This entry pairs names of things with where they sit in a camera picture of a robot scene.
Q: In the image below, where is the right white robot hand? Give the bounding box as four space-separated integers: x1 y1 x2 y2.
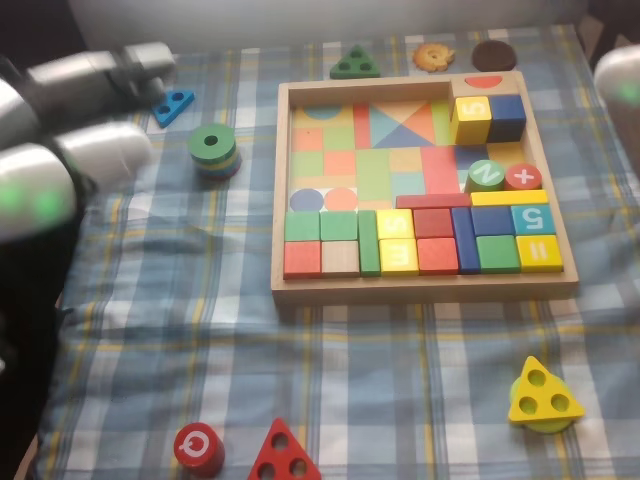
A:
592 45 640 121

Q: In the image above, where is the blue stacking ring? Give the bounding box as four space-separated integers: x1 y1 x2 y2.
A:
195 158 242 176

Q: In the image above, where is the beige toy biscuit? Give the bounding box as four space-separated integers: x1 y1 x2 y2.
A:
412 42 457 73

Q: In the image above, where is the red cylinder with circle mark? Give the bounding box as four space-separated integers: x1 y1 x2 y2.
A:
173 422 226 479

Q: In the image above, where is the green cylinder with letter N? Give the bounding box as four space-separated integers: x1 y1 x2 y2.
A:
464 158 506 195

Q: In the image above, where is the green triangle with three holes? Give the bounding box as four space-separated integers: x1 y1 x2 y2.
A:
328 43 381 80

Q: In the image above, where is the lime green disc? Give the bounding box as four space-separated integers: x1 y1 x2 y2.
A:
508 377 575 435

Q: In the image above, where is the green wooden cube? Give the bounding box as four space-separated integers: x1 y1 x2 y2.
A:
319 210 360 242
284 210 322 243
475 234 522 274

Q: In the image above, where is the green stacking ring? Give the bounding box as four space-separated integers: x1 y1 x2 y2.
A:
187 123 235 162

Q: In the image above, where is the yellow cube with letter E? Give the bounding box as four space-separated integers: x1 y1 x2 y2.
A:
378 238 420 277

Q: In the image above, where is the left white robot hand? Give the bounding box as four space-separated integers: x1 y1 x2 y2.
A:
0 42 177 241

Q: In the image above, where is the dark red wooden cube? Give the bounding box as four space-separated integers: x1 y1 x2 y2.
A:
412 207 454 240

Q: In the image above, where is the yellow cube with digit five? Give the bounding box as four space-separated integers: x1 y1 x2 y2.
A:
450 95 494 145

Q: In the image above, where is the natural wooden cube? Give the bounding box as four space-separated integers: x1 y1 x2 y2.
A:
320 239 361 278

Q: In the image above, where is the red cylinder with cross mark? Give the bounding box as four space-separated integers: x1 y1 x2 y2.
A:
503 163 544 192

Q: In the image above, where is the yellow cube with equals sign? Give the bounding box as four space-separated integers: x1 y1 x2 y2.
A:
515 233 565 274

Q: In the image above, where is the brown round toy cookie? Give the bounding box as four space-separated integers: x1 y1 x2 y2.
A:
472 39 519 72

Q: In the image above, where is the blue plaid tablecloth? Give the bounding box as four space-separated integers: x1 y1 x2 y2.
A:
39 24 640 480

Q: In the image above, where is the blue wooden cube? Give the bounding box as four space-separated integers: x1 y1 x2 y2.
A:
487 94 528 145
470 205 515 237

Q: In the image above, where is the yellow cube with letter S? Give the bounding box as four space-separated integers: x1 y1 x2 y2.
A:
376 208 416 241

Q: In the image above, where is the yellow stacking ring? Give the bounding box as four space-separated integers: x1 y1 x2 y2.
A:
191 152 239 170

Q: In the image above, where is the yellow triangle with three holes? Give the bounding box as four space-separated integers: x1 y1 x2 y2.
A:
507 355 586 425

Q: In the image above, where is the teal cube with digit five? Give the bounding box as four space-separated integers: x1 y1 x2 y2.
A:
510 204 557 236

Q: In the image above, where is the red triangle with three holes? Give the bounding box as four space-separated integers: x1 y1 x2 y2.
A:
247 417 323 480

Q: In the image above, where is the wooden puzzle tray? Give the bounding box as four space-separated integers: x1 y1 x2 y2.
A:
270 69 580 303

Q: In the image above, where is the blue triangle with holes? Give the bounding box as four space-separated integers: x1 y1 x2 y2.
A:
152 89 197 129

